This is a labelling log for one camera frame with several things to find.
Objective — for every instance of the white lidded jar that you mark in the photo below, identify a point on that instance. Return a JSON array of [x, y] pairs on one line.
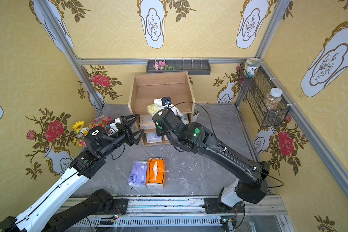
[[251, 67]]

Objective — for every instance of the small potted plant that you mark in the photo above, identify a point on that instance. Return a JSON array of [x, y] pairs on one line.
[[195, 114]]

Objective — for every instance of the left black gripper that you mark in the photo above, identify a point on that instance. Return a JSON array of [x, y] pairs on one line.
[[124, 131]]

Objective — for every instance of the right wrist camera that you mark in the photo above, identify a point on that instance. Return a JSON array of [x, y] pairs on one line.
[[163, 102]]

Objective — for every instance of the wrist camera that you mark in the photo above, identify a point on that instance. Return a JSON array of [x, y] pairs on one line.
[[112, 127], [163, 102]]

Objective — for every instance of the metal base rail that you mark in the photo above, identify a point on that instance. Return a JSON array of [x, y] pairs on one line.
[[188, 214]]

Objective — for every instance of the wooden three-tier shelf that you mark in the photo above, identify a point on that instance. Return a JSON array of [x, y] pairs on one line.
[[148, 87]]

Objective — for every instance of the small pink flowers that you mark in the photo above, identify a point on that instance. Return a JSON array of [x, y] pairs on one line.
[[161, 65]]

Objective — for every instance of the black wire wall basket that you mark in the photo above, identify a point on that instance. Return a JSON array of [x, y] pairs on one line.
[[253, 91]]

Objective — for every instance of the white purple tissue pack bottom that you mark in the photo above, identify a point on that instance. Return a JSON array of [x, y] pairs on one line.
[[153, 138]]

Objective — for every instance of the yellow tissue pack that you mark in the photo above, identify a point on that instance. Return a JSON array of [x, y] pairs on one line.
[[153, 109]]

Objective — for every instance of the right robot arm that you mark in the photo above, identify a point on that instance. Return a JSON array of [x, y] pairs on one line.
[[250, 184]]

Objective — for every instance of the grey wall hook rack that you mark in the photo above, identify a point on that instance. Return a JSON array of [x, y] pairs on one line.
[[191, 66]]

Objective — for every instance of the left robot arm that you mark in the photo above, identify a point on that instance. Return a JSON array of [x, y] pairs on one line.
[[82, 168]]

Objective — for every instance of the colourful flower bouquet planter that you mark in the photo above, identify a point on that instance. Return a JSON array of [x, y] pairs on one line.
[[82, 130]]

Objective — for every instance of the clear jar with filling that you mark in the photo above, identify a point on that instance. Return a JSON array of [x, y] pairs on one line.
[[272, 100]]

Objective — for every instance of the green white tissue pack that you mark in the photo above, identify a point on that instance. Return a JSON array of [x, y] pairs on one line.
[[185, 119]]

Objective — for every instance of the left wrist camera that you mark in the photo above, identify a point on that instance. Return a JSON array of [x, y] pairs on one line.
[[112, 127]]

